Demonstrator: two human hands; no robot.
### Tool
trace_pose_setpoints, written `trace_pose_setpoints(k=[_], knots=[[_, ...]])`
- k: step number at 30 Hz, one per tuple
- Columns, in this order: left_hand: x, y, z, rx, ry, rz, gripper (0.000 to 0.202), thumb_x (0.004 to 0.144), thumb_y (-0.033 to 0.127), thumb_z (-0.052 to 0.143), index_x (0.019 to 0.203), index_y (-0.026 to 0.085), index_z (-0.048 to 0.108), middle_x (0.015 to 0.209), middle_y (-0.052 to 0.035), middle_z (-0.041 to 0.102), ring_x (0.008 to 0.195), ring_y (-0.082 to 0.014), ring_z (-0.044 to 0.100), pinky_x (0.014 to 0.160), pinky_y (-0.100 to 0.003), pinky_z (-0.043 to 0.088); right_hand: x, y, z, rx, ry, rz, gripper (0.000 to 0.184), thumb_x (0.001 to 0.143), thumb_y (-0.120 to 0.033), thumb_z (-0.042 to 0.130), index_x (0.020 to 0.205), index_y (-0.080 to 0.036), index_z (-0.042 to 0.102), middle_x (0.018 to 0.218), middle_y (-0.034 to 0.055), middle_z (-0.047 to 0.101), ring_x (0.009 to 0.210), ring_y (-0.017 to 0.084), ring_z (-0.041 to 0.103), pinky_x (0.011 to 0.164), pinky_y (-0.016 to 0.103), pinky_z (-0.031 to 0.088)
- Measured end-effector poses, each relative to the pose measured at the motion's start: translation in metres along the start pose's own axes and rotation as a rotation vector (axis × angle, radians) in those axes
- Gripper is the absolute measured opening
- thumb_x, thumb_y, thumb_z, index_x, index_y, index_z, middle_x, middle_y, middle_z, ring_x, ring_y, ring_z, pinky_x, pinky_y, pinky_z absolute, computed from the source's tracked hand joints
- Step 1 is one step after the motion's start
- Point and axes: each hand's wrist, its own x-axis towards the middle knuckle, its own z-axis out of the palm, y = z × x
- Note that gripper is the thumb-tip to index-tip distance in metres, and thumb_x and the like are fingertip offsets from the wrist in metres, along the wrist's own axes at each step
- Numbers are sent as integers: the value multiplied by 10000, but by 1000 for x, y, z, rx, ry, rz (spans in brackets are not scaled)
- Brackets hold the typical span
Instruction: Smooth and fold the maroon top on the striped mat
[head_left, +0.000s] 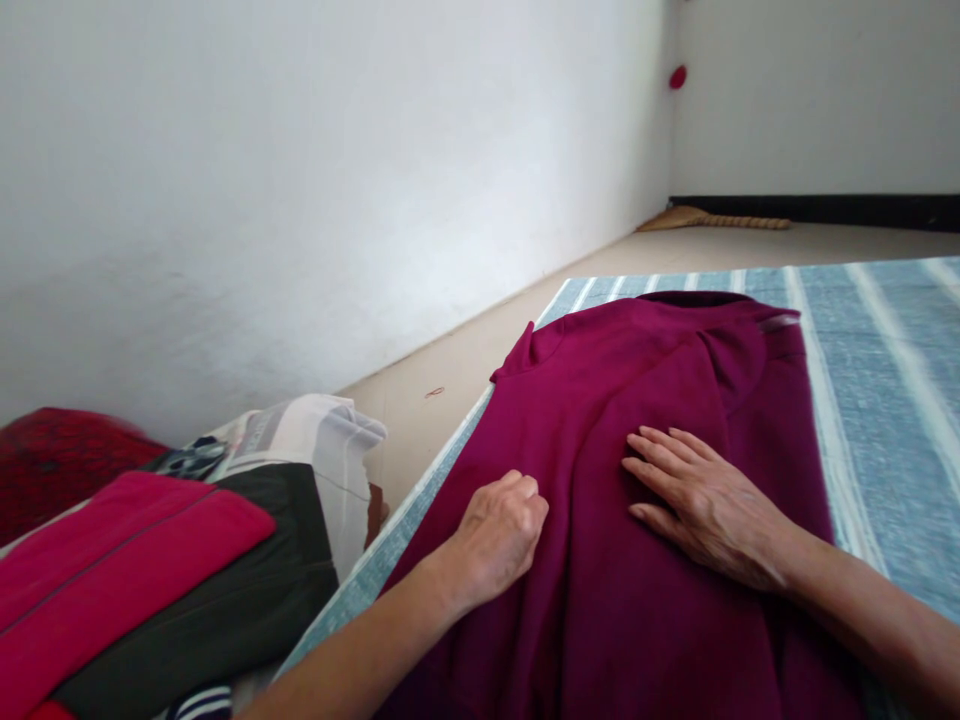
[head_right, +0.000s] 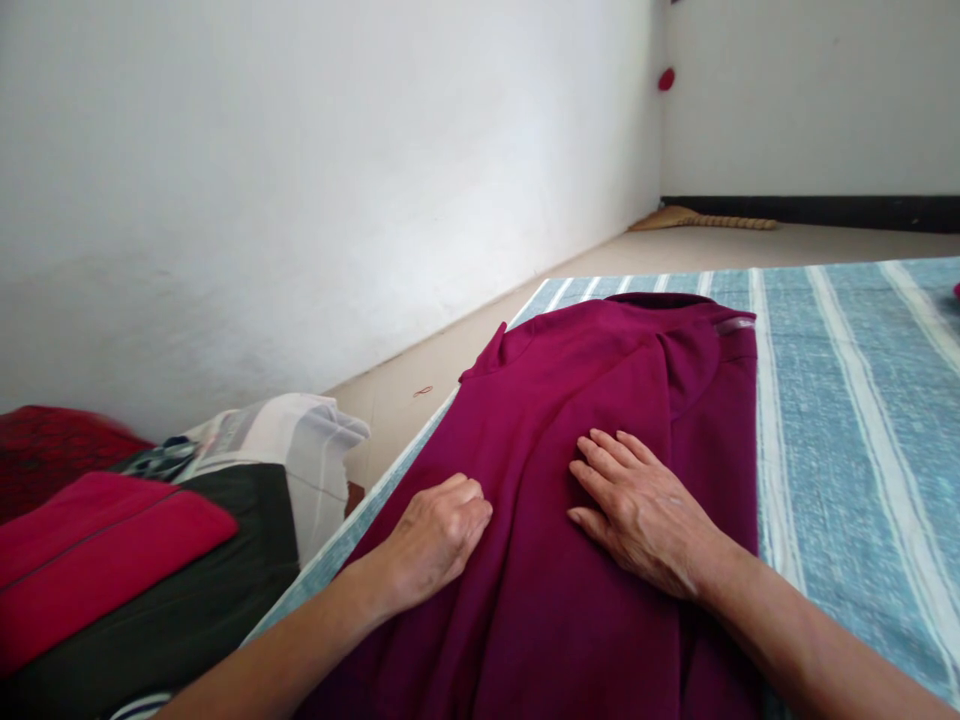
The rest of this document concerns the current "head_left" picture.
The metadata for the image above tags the navy white striped cloth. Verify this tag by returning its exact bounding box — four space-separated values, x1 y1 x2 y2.
159 682 235 720

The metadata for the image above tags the person's right hand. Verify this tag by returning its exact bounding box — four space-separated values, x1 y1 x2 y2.
621 425 808 595

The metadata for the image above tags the blue striped bed sheet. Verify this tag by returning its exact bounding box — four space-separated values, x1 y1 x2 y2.
275 255 960 720

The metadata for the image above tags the red patterned cloth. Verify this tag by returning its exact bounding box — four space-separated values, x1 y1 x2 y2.
0 407 172 549

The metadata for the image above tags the folded white garment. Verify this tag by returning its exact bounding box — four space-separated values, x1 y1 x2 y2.
223 394 390 585

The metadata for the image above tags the folded dark olive garment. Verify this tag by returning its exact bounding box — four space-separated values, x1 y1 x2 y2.
44 460 340 720

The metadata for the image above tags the navy and white printed cloth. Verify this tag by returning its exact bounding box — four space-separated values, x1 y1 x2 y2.
158 428 253 483

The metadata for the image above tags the person's left hand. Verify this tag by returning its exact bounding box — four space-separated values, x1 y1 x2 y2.
447 470 551 609

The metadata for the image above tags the straw broom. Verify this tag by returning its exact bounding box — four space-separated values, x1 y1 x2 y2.
635 209 793 233

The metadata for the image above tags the magenta garment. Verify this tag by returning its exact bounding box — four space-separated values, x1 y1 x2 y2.
389 290 865 720

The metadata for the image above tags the folded pink garment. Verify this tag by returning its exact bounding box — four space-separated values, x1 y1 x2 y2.
0 470 278 704

